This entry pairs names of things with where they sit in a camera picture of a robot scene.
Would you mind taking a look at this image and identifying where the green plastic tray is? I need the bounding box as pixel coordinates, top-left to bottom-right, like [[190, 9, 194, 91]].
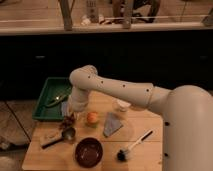
[[32, 77, 72, 121]]

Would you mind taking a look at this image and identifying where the small blue grey sponge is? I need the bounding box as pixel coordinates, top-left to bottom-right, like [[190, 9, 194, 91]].
[[61, 101, 69, 116]]

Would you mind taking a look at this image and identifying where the green spoon in tray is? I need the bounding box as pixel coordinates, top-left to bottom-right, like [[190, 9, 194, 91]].
[[45, 95, 68, 108]]

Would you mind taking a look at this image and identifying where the metal measuring cup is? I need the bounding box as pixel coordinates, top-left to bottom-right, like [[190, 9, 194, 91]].
[[40, 127, 76, 148]]

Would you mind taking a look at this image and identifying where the orange fruit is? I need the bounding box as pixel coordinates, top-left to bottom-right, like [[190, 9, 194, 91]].
[[86, 112, 99, 126]]

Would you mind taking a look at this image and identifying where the grey blue cloth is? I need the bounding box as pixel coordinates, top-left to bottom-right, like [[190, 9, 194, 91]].
[[103, 113, 123, 137]]

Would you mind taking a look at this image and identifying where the black white dish brush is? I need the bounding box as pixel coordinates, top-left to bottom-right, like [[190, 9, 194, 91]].
[[117, 130, 153, 162]]

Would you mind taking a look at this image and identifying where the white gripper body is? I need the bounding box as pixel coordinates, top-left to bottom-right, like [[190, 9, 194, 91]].
[[68, 89, 89, 112]]

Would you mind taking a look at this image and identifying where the dark brown bowl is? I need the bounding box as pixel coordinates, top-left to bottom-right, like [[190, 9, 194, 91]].
[[75, 137, 103, 168]]

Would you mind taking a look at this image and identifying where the dark purple grapes bunch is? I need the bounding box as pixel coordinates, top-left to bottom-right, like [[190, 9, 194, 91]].
[[59, 114, 75, 130]]

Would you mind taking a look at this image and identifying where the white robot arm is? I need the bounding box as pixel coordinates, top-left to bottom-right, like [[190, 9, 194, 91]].
[[69, 65, 213, 171]]

